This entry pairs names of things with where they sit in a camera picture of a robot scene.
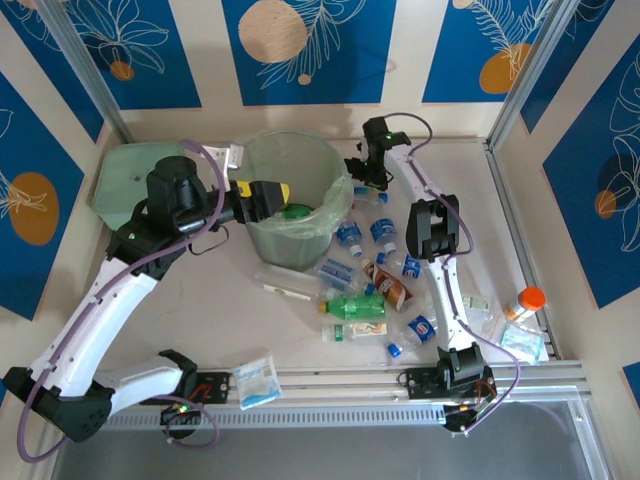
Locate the small water bottle blue label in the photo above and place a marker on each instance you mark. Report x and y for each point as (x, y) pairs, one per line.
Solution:
(382, 227)
(348, 232)

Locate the clear bottle green orange label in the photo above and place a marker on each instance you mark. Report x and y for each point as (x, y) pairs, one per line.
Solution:
(367, 330)

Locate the brown chocolate drink bottle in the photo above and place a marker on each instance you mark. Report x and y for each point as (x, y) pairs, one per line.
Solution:
(390, 287)

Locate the clear bottle blue white label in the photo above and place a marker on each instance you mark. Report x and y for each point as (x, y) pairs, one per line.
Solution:
(337, 272)

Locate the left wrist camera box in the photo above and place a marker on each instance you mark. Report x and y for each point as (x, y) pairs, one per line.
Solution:
(225, 156)

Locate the aluminium frame rail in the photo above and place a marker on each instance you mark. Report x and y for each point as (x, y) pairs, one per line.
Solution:
(340, 385)

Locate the clear bottle round blue logo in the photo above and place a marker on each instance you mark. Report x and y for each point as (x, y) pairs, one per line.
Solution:
(422, 327)
(412, 267)

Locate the clear plastic bag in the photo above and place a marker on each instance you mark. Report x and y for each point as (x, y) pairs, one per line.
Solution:
(490, 327)

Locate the long clear bottle white label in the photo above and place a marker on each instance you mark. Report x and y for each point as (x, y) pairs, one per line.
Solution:
(290, 290)

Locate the white blue sachet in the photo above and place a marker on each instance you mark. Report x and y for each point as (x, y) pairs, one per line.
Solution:
(257, 382)

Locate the mesh wastebasket with plastic liner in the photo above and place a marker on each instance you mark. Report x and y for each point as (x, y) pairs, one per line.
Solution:
(340, 200)

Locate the black controller board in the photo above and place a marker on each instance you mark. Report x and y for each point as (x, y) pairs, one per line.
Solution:
(462, 417)
(180, 417)

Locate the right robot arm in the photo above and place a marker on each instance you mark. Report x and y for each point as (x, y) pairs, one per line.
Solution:
(430, 225)

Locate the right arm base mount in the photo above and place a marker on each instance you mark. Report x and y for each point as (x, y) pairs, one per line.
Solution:
(420, 382)

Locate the green soda bottle yellow cap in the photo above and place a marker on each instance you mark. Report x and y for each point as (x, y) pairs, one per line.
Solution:
(357, 306)
(297, 212)

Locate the aluminium side rail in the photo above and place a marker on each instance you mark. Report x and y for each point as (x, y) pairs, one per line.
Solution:
(505, 200)

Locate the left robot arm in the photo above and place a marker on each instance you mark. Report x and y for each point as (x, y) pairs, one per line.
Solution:
(85, 325)

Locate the clear bottle blue cap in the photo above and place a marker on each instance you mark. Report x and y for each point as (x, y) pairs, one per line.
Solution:
(367, 196)

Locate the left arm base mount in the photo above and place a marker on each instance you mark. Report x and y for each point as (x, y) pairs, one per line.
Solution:
(215, 387)

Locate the light blue packet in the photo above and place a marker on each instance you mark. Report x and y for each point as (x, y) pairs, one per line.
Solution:
(520, 342)

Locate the aluminium frame post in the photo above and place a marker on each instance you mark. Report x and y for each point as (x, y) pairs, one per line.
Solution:
(530, 65)
(85, 65)

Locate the orange cap bottle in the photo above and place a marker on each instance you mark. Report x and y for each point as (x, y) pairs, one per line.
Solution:
(532, 298)

